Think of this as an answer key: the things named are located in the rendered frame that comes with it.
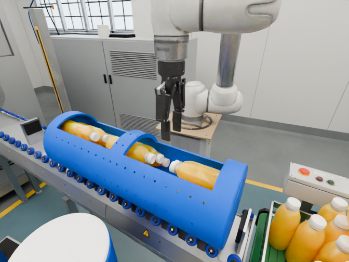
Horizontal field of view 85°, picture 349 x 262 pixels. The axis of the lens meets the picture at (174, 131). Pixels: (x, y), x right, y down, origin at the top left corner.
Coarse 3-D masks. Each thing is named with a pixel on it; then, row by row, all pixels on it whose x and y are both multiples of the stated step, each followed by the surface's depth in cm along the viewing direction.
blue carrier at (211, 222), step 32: (64, 160) 84; (96, 160) 73; (128, 160) 68; (192, 160) 83; (128, 192) 68; (160, 192) 60; (192, 192) 56; (224, 192) 53; (192, 224) 57; (224, 224) 52
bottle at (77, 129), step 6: (66, 120) 94; (60, 126) 93; (66, 126) 91; (72, 126) 90; (78, 126) 89; (84, 126) 89; (72, 132) 89; (78, 132) 87; (84, 132) 86; (90, 132) 87; (84, 138) 87
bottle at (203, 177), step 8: (176, 168) 67; (184, 168) 64; (192, 168) 63; (200, 168) 63; (208, 168) 64; (184, 176) 63; (192, 176) 62; (200, 176) 61; (208, 176) 60; (216, 176) 60; (200, 184) 61; (208, 184) 60
